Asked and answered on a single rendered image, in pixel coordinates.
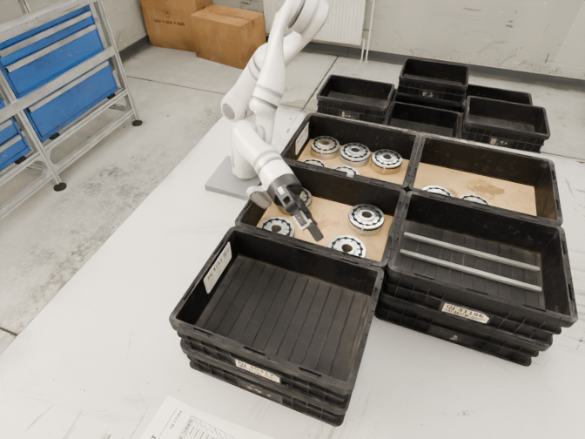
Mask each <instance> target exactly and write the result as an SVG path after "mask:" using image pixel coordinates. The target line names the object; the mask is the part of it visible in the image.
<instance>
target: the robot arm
mask: <svg viewBox="0 0 585 439"><path fill-rule="evenodd" d="M328 13H329V5H328V3H327V1H326V0H279V4H278V7H277V9H276V12H275V16H274V19H273V23H272V29H271V32H270V36H269V39H268V43H266V44H263V45H261V46H260V47H259V48H258V49H257V50H256V51H255V52H254V54H253V55H252V58H251V59H250V61H249V62H248V64H247V66H246V67H245V69H244V70H243V72H242V74H241V75H240V77H239V79H238V81H237V83H236V84H235V85H234V86H233V87H232V88H231V89H230V90H229V92H228V93H227V94H226V95H225V96H224V97H223V99H222V102H221V111H222V113H223V115H224V117H225V118H226V119H227V120H229V121H231V122H232V124H231V125H230V136H231V143H232V152H231V161H232V174H234V175H236V176H237V177H239V178H241V179H252V178H254V177H256V176H257V175H259V178H260V180H261V182H262V186H251V187H249V188H248V189H247V190H246V193H247V195H248V197H249V198H250V199H251V200H252V201H253V202H254V203H256V204H257V205H258V206H260V207H261V208H263V209H266V208H268V207H269V206H271V205H272V202H273V203H274V204H275V205H277V206H283V207H284V208H285V210H287V212H288V213H289V214H290V215H291V216H293V218H294V219H295V221H296V222H297V224H298V226H299V228H300V229H301V230H303V231H304V230H305V229H307V230H308V231H309V232H310V234H311V235H312V237H313V238H314V240H315V241H316V242H319V241H321V240H323V239H324V235H323V233H322V232H321V231H320V229H319V228H318V226H317V225H318V222H317V221H316V220H315V219H314V217H313V216H312V213H311V212H310V210H309V209H308V208H307V206H306V203H305V201H304V200H303V199H301V198H300V194H301V193H302V185H301V183H300V182H299V180H298V179H297V177H296V176H295V175H294V173H293V171H292V170H291V168H290V167H289V166H288V165H287V164H286V162H285V161H284V160H283V159H282V158H281V156H280V155H279V153H278V152H277V150H276V149H275V148H274V147H272V146H271V145H270V144H271V143H272V135H273V129H274V123H275V115H276V111H277V109H278V107H279V103H280V100H281V99H282V96H283V94H284V91H285V88H286V67H287V66H288V65H289V64H290V63H291V61H292V60H293V59H294V58H295V57H296V55H297V54H298V53H299V52H300V51H301V50H302V49H303V48H304V47H305V46H306V45H307V44H308V43H309V42H310V41H311V40H312V39H313V38H314V37H315V36H316V35H317V33H318V32H319V31H320V29H321V28H322V26H323V25H324V23H325V21H326V19H327V17H328ZM286 28H288V29H290V30H293V33H291V34H290V35H288V36H286V37H285V32H286ZM309 219H311V221H312V222H311V223H310V222H309V221H308V220H309Z"/></svg>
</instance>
